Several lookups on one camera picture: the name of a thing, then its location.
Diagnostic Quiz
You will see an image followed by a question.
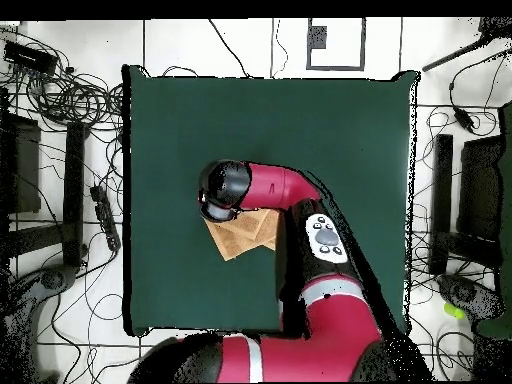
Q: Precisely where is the tan terry towel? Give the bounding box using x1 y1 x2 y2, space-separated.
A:
204 207 282 262

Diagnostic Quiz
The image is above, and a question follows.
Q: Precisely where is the dark green table cloth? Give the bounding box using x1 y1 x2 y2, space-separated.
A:
121 63 421 336

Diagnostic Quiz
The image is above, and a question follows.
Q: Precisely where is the black power strip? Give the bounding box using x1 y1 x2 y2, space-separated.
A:
89 184 122 252

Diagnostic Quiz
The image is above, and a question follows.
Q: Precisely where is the grey stand base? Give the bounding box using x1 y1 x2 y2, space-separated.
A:
0 263 79 384

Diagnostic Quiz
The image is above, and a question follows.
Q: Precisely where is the yellow-green small object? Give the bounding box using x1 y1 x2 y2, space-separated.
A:
443 302 468 321

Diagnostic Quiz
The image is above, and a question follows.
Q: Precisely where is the black tripod base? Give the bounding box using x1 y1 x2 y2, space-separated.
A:
436 273 506 321

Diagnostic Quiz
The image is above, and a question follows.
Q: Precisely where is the black square case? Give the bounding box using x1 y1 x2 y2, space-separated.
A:
0 113 42 214
456 134 506 242

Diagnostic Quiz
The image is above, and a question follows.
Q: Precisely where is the black power adapter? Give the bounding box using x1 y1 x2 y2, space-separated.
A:
453 108 476 134

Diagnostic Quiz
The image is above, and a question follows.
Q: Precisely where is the black electronics box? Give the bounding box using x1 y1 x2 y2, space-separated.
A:
2 40 60 76

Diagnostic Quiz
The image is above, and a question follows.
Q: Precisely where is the black tripod pole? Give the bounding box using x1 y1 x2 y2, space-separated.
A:
421 16 512 73

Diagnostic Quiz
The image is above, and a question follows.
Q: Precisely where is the black cable coil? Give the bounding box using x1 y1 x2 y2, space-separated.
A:
37 71 124 126

